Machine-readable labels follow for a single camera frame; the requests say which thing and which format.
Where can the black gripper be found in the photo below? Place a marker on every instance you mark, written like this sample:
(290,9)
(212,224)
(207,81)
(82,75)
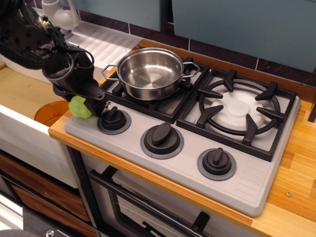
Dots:
(76,78)

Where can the green toy cauliflower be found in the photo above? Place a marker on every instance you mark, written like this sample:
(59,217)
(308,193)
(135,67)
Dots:
(78,108)

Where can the stainless steel pot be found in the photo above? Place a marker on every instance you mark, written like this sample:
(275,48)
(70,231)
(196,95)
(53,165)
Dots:
(151,73)

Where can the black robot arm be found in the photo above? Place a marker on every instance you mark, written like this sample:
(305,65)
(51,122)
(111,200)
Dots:
(33,42)

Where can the black left stove knob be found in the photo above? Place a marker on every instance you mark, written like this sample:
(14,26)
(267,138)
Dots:
(114,121)

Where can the black stove knob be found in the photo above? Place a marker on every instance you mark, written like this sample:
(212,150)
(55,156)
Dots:
(217,164)
(114,121)
(162,141)

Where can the black middle stove knob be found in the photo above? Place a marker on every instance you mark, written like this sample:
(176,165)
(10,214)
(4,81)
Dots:
(162,141)

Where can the black right stove knob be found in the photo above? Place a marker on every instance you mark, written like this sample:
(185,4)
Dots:
(217,164)

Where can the grey toy stove top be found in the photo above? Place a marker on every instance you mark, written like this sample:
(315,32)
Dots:
(246,191)

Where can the orange sink drain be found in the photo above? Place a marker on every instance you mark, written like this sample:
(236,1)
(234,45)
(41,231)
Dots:
(50,113)

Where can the white toy sink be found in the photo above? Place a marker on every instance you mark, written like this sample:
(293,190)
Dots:
(23,92)

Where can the grey toy faucet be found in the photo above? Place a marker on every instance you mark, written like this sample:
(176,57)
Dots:
(66,19)

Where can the black left burner grate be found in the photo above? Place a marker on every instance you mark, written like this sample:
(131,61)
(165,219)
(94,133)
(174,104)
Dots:
(167,109)

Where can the black burner grate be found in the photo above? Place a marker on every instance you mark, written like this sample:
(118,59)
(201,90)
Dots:
(253,117)
(167,109)

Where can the wooden drawer fronts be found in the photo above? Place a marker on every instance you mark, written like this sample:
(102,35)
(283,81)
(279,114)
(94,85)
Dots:
(46,195)

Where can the black right burner grate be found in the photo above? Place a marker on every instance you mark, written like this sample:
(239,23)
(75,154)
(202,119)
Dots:
(253,117)

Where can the black oven door handle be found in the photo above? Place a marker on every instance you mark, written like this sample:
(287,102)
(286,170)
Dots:
(105,180)

